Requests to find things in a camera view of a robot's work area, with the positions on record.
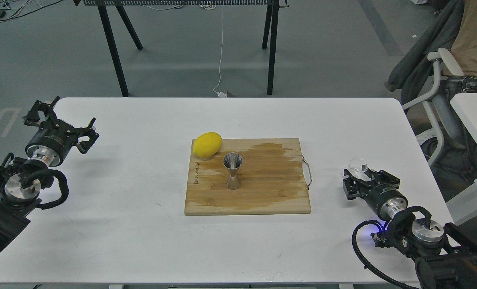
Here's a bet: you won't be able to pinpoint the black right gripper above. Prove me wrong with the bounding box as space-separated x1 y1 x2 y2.
343 169 408 221

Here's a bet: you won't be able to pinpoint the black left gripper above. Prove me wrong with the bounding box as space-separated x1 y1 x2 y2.
23 96 99 167

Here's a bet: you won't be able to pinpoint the small clear glass cup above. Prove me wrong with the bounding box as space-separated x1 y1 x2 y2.
348 157 369 179

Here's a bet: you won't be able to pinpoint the steel double jigger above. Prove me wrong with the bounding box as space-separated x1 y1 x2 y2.
223 152 243 190

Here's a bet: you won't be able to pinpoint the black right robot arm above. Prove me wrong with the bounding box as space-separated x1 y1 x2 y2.
343 169 477 289

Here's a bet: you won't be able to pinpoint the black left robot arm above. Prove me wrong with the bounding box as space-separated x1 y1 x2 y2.
0 97 99 253

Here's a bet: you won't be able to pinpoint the wooden cutting board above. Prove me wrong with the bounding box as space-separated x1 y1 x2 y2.
185 138 311 216

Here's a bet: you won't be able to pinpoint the dark grey jacket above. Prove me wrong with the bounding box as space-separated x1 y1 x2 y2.
384 0 464 105

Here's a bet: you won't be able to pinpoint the white office chair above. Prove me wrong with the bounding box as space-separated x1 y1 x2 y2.
401 47 477 225

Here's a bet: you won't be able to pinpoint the yellow lemon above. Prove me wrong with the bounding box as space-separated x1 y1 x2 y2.
192 132 222 159

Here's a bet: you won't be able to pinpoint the person in brown shirt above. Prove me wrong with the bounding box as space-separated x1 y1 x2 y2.
442 0 477 99

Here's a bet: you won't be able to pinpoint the black floor cables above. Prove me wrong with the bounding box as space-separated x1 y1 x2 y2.
0 0 66 28

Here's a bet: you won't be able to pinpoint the white hanging cable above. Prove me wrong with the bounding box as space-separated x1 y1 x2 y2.
212 4 228 98

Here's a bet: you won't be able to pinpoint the black metal frame table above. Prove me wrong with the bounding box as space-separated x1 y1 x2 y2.
74 0 289 97

